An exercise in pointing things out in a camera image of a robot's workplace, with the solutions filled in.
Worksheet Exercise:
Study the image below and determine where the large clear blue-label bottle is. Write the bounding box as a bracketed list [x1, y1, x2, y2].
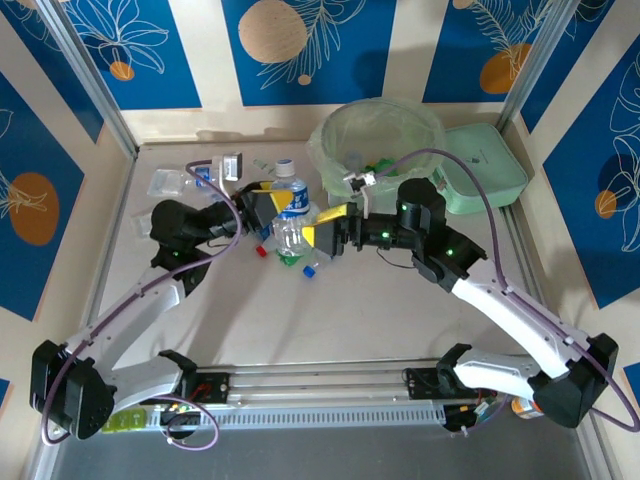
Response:
[269, 158, 322, 266]

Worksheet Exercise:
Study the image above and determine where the clear blue-label bottle blue cap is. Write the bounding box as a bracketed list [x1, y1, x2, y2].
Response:
[303, 247, 334, 279]

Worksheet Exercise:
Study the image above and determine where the clear plastic tray box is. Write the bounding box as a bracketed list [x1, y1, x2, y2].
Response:
[148, 168, 189, 197]

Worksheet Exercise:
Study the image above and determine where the green crushed soda bottle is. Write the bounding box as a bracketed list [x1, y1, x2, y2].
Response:
[364, 155, 401, 176]

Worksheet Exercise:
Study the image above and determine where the green lined trash bin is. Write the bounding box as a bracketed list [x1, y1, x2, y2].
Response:
[305, 97, 448, 201]

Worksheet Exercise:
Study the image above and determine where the clear rectangular plastic box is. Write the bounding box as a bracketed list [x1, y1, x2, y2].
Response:
[130, 212, 156, 236]

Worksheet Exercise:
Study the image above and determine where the clear bottle blue label blue cap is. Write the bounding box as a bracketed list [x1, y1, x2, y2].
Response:
[192, 167, 221, 191]

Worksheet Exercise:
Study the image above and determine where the mint green lidded box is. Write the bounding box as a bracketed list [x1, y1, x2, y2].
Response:
[432, 122, 530, 216]

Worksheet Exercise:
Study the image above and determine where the yellow-green button box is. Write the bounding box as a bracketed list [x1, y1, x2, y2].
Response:
[102, 409, 149, 432]

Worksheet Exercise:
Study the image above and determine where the orange-lid jar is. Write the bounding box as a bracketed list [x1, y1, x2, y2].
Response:
[510, 397, 544, 420]

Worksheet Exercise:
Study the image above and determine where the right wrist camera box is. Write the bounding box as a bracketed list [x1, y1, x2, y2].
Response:
[343, 169, 377, 214]

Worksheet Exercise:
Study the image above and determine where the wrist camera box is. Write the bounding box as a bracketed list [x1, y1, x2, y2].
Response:
[212, 152, 245, 201]
[343, 169, 377, 214]

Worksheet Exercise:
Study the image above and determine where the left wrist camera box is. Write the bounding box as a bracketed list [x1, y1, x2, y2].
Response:
[212, 152, 245, 201]

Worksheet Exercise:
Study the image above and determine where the thin black right gripper cable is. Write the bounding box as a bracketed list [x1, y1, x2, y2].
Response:
[375, 247, 416, 270]

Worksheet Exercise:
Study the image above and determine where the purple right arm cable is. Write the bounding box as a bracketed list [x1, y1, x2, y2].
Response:
[372, 148, 640, 436]

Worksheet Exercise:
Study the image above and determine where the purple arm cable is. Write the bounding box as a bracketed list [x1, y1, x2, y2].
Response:
[372, 148, 640, 436]
[40, 158, 244, 451]

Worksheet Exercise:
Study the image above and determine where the aluminium rail frame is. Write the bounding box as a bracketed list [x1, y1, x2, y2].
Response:
[114, 355, 551, 409]

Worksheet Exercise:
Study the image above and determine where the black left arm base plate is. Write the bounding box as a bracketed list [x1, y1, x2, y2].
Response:
[179, 370, 232, 406]

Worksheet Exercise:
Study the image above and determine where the aluminium frame post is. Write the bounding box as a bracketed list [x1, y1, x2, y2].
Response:
[497, 0, 581, 131]
[34, 0, 140, 160]

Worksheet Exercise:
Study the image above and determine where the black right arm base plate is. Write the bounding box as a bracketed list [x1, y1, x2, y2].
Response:
[403, 367, 451, 401]

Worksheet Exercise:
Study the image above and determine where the white slotted cable duct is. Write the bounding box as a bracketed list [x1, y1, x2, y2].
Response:
[107, 404, 447, 434]

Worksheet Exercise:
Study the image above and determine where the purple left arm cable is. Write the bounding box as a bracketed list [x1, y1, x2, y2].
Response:
[40, 158, 244, 451]

